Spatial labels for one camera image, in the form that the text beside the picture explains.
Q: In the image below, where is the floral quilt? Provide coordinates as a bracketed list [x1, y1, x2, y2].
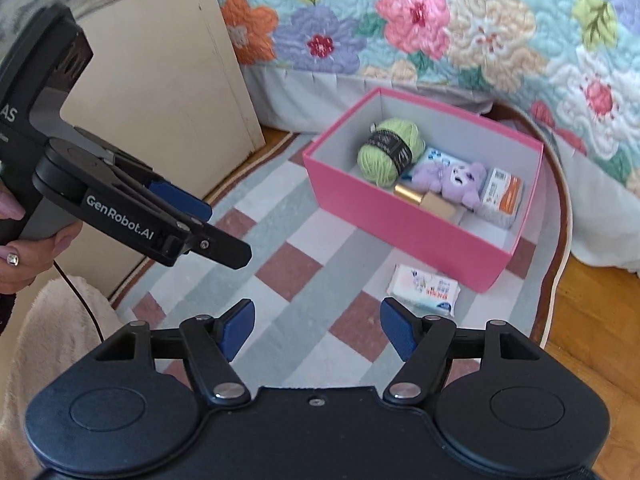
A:
[205, 0, 640, 196]

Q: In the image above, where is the fluffy beige cloth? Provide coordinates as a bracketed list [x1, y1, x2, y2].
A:
[0, 275, 126, 461]

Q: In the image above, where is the floss picks box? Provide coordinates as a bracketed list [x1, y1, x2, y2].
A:
[479, 167, 525, 230]

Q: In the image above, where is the beige wooden cabinet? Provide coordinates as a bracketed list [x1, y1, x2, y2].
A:
[60, 0, 266, 306]

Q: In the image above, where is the gold foundation bottle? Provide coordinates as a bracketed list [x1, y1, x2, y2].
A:
[393, 182, 463, 221]

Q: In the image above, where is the pink cardboard box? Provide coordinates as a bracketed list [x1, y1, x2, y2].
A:
[302, 86, 545, 292]

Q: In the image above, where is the green yarn ball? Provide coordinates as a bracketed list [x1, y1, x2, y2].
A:
[357, 118, 426, 188]

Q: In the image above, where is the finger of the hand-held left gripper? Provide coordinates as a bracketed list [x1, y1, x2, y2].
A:
[75, 127, 213, 223]
[162, 220, 252, 270]

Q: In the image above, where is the small white tissue pack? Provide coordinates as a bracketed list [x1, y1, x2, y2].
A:
[387, 264, 461, 317]

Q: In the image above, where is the checkered grey brown rug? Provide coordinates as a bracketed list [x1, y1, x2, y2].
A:
[110, 105, 573, 391]

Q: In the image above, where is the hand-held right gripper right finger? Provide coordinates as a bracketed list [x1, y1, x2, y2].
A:
[380, 298, 553, 405]

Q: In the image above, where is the blue white wet wipes pack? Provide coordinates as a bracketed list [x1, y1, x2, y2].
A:
[410, 146, 468, 181]

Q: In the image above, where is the person's left hand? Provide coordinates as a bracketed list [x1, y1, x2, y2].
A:
[0, 185, 83, 296]

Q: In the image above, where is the thin black cable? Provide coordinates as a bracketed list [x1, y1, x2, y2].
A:
[52, 259, 107, 346]

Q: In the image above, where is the purple plush toy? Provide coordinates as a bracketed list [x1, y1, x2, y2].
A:
[410, 160, 488, 208]

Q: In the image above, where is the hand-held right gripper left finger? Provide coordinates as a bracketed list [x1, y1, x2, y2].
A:
[80, 298, 256, 405]

